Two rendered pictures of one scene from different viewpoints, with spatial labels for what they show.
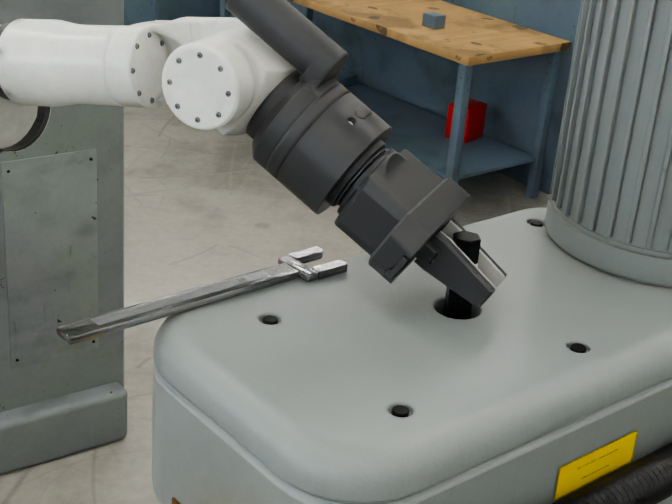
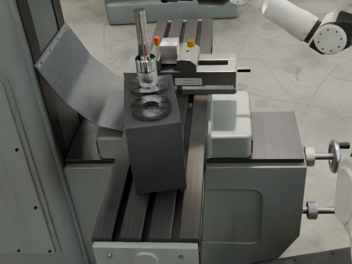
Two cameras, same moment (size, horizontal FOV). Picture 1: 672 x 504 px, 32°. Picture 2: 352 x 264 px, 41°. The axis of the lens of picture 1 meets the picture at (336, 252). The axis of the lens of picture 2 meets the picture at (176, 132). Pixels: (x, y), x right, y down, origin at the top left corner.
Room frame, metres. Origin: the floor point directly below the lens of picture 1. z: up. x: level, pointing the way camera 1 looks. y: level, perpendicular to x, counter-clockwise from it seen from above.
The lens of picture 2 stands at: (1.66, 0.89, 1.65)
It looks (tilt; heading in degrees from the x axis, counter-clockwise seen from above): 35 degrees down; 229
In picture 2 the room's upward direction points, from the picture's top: 5 degrees counter-clockwise
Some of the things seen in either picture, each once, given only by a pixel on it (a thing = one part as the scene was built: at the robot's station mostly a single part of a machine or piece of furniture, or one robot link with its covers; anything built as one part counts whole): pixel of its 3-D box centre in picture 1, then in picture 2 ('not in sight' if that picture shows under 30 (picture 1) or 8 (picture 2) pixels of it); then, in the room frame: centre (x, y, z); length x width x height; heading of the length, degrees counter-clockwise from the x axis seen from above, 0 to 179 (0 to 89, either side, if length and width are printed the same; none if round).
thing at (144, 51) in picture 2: not in sight; (142, 33); (1.07, 0.12, 1.24); 0.03 x 0.03 x 0.11
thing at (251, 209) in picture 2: not in sight; (189, 198); (0.78, -0.08, 0.42); 0.80 x 0.30 x 0.60; 131
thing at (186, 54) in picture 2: not in sight; (188, 56); (0.75, -0.06, 1.01); 0.12 x 0.06 x 0.04; 38
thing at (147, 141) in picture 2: not in sight; (154, 130); (1.10, 0.16, 1.02); 0.22 x 0.12 x 0.20; 52
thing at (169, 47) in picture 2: not in sight; (170, 50); (0.79, -0.10, 1.03); 0.06 x 0.05 x 0.06; 38
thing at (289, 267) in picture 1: (208, 293); not in sight; (0.78, 0.09, 1.89); 0.24 x 0.04 x 0.01; 132
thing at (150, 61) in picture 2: not in sight; (145, 58); (1.07, 0.12, 1.18); 0.05 x 0.05 x 0.01
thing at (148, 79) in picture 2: not in sight; (146, 72); (1.07, 0.12, 1.15); 0.05 x 0.05 x 0.06
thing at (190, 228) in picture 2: not in sight; (173, 102); (0.83, -0.06, 0.88); 1.24 x 0.23 x 0.08; 41
